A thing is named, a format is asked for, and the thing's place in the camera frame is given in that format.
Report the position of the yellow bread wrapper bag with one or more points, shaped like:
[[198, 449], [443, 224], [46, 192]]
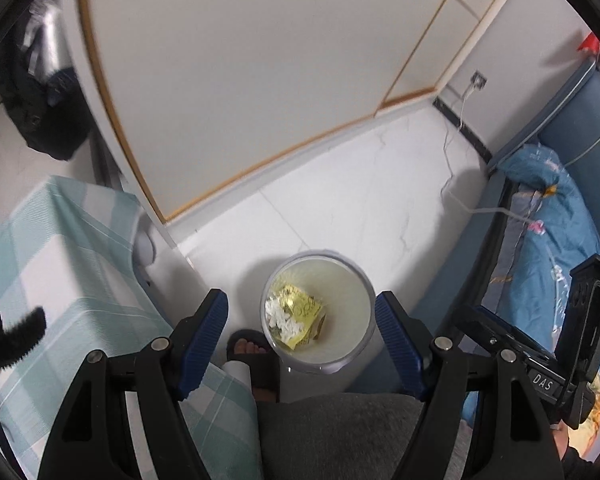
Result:
[[303, 308]]

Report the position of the white tissue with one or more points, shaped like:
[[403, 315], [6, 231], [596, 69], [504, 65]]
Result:
[[278, 319]]

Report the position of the black hanging coat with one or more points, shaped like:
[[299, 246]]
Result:
[[52, 116]]

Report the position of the teal plaid tablecloth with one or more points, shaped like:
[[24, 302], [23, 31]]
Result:
[[68, 249]]

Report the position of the white trash bin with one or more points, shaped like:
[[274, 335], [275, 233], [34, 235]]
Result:
[[348, 298]]

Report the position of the white wardrobe sliding doors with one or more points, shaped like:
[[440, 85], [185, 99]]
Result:
[[202, 93]]

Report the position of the black fuzzy sleeve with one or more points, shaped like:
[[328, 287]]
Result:
[[19, 340]]

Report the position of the white stool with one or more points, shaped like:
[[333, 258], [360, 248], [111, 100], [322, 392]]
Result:
[[143, 251]]

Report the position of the wall power socket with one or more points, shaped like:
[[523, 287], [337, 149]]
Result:
[[477, 80]]

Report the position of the black sandal foot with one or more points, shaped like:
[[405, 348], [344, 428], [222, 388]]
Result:
[[251, 348]]

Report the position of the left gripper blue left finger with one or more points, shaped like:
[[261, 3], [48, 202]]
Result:
[[198, 336]]

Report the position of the blue floral bedding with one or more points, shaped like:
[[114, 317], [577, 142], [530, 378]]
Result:
[[557, 234]]

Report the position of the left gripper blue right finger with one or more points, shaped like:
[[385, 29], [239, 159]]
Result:
[[405, 339]]

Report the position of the grey trouser leg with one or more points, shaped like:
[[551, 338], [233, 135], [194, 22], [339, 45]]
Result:
[[336, 436]]

